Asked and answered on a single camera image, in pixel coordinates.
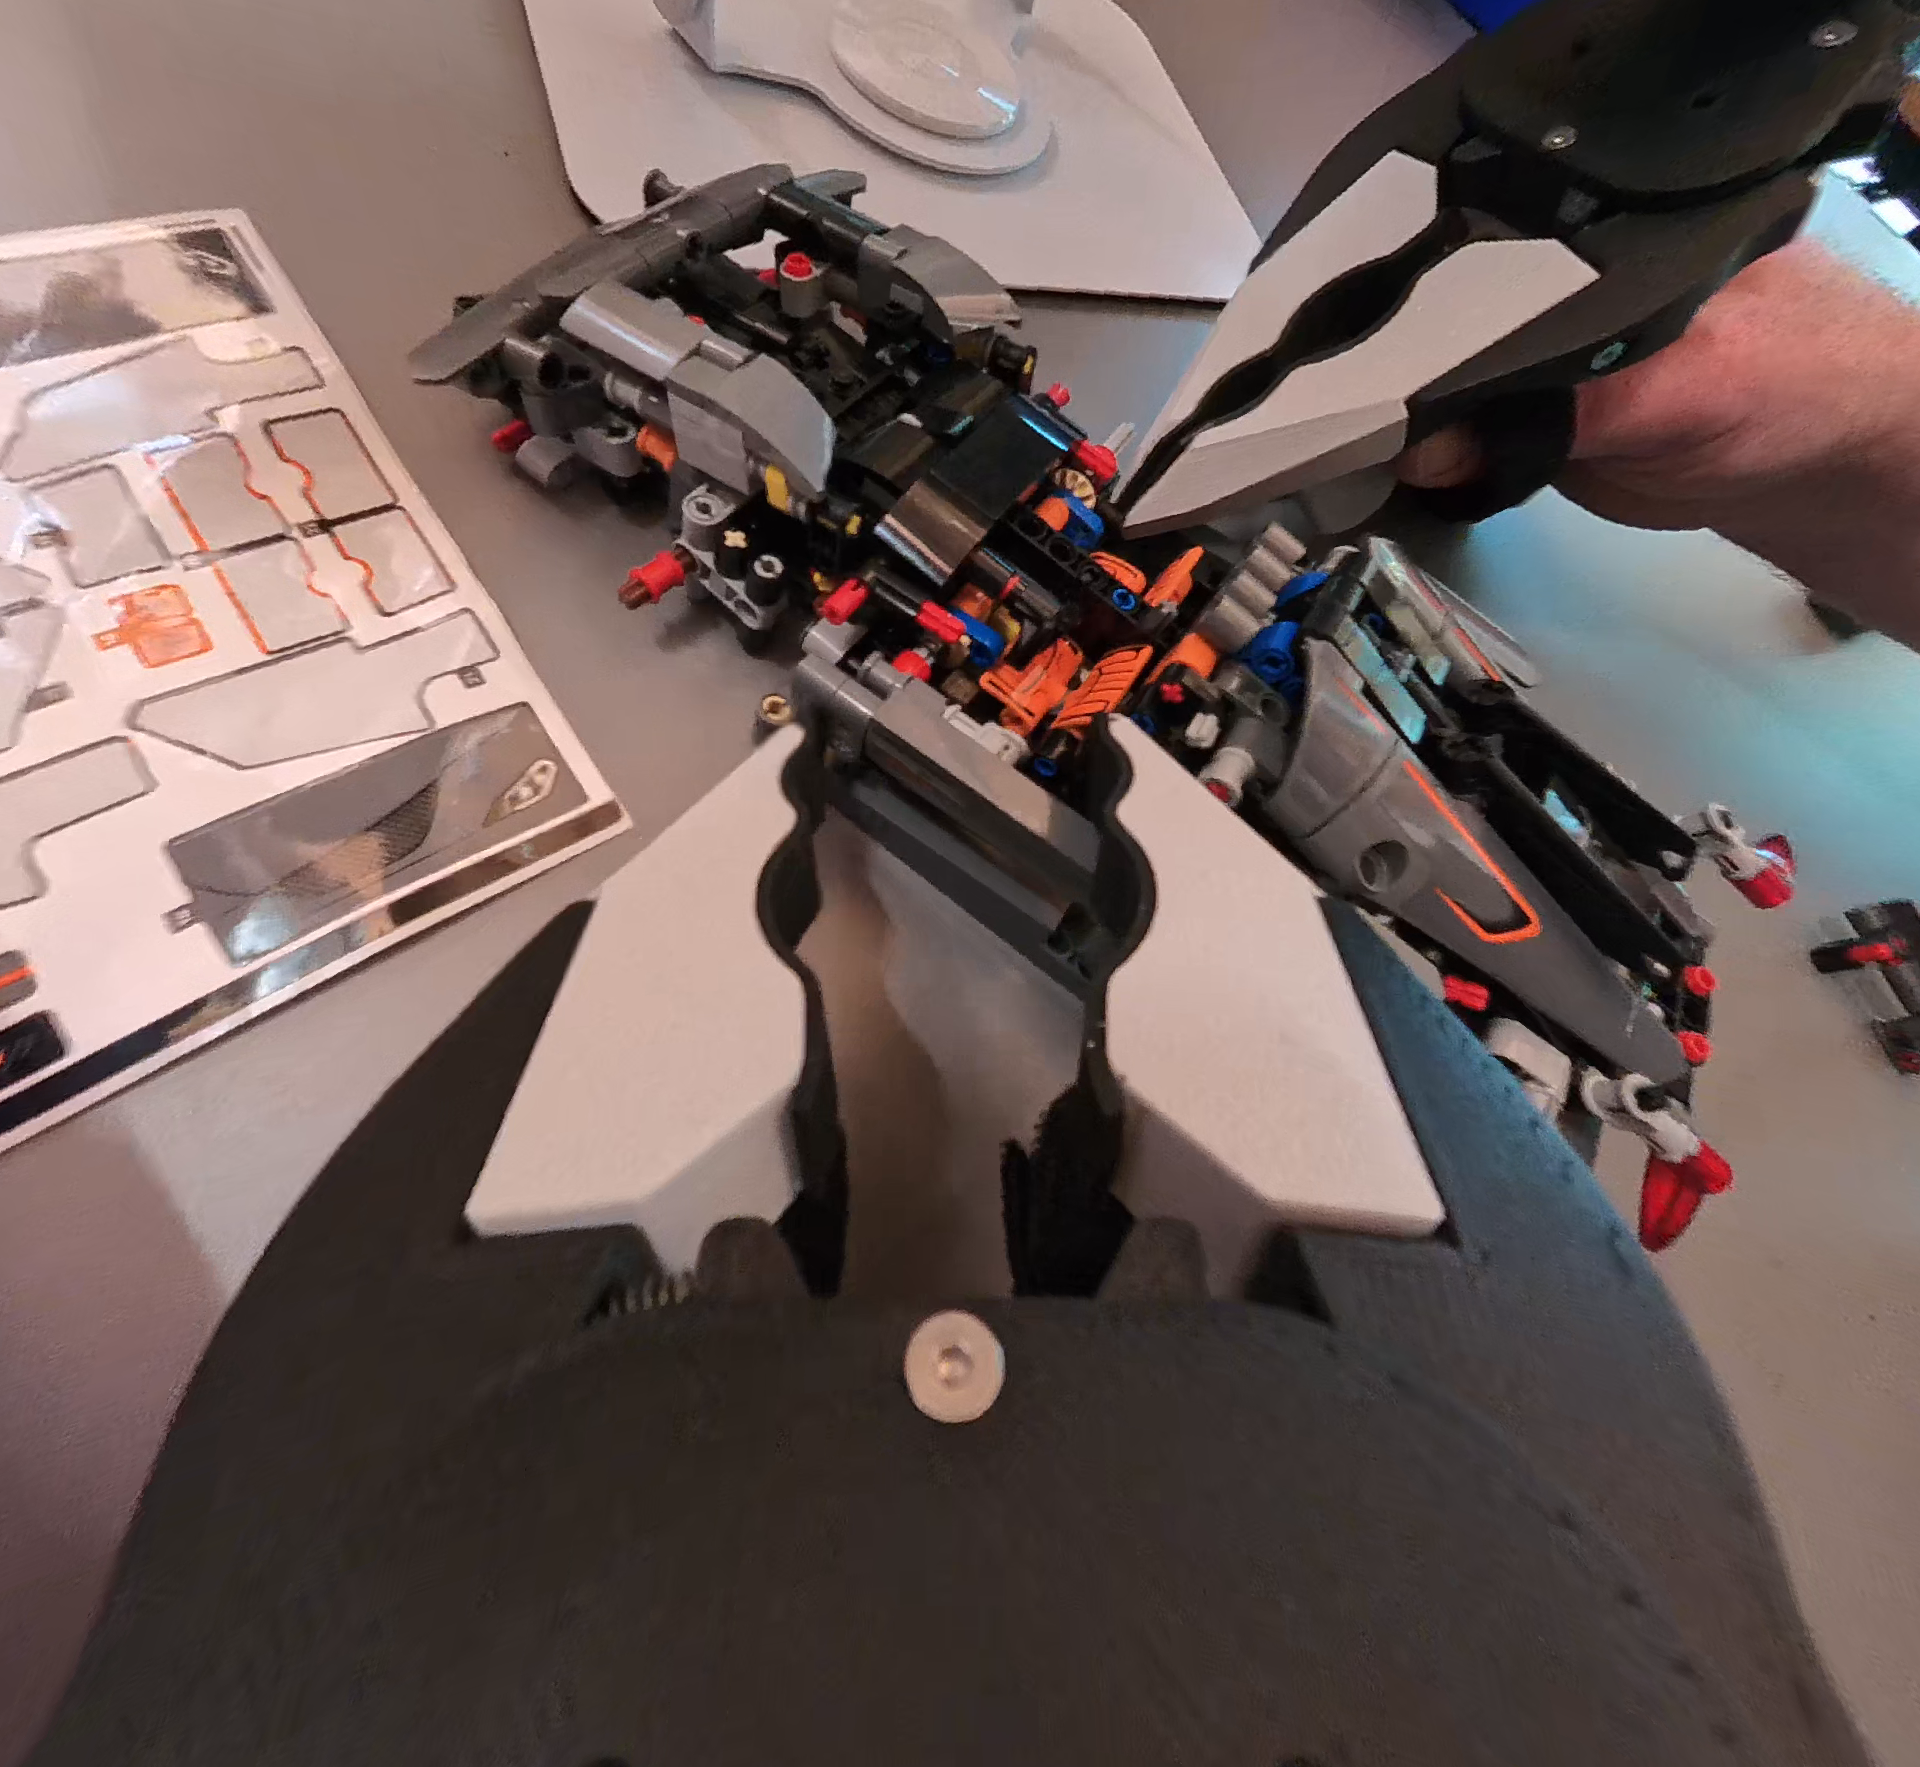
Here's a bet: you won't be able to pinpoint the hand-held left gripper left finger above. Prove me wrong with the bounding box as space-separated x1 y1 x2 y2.
462 724 843 1300

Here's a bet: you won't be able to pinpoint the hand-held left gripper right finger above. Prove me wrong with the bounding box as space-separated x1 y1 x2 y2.
1003 715 1450 1300

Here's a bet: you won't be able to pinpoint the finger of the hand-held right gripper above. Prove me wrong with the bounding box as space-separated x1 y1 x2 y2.
1146 150 1461 478
1123 236 1607 542

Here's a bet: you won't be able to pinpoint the grey black lego car model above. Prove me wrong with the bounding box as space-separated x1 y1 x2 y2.
408 162 1800 1251

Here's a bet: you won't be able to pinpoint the grey lego subassembly red pins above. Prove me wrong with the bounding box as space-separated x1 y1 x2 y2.
1808 899 1920 1082

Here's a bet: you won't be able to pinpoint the lego sticker sheet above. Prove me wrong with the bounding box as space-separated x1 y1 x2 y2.
0 208 631 1157

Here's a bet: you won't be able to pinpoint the person's right hand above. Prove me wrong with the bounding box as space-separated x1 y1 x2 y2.
1396 241 1920 553

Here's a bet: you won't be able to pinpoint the white stand with metal arms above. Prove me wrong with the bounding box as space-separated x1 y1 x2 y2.
496 0 1264 306

